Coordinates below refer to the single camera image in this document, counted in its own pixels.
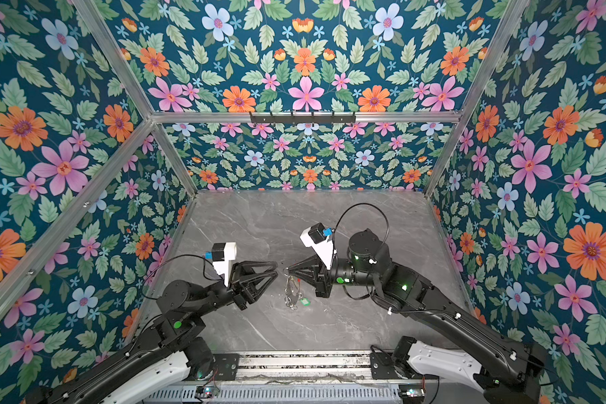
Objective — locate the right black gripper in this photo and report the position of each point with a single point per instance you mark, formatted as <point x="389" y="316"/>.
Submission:
<point x="321" y="277"/>

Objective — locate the left small circuit board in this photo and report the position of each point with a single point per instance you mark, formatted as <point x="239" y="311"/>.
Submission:
<point x="206" y="392"/>

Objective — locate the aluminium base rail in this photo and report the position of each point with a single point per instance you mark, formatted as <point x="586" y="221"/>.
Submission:
<point x="313" y="377"/>

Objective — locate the metal keyring with red handle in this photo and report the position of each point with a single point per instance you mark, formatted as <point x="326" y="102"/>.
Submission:
<point x="292" y="292"/>

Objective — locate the right small circuit board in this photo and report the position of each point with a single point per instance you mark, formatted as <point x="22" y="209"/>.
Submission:
<point x="411" y="394"/>

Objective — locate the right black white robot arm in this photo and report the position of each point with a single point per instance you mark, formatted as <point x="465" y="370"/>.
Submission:
<point x="502" y="369"/>

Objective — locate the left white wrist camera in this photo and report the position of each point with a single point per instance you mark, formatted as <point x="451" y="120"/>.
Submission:
<point x="222" y="256"/>

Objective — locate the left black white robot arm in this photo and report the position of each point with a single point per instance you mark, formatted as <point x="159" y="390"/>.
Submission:
<point x="172" y="337"/>

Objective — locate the black hook rail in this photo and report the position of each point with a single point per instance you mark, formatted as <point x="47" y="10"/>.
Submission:
<point x="292" y="118"/>

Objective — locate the small circuit board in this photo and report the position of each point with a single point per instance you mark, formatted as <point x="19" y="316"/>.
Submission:
<point x="411" y="394"/>
<point x="206" y="392"/>

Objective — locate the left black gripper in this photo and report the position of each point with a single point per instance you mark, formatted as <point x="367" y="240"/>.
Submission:
<point x="242" y="282"/>

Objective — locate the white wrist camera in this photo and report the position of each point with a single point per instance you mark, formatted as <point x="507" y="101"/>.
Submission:
<point x="321" y="239"/>
<point x="222" y="256"/>

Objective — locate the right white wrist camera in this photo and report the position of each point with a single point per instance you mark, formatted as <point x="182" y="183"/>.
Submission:
<point x="321" y="239"/>

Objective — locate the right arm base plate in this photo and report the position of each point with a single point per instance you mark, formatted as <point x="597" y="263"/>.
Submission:
<point x="394" y="365"/>

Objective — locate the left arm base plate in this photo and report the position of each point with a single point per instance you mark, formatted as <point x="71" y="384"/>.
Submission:
<point x="224" y="367"/>

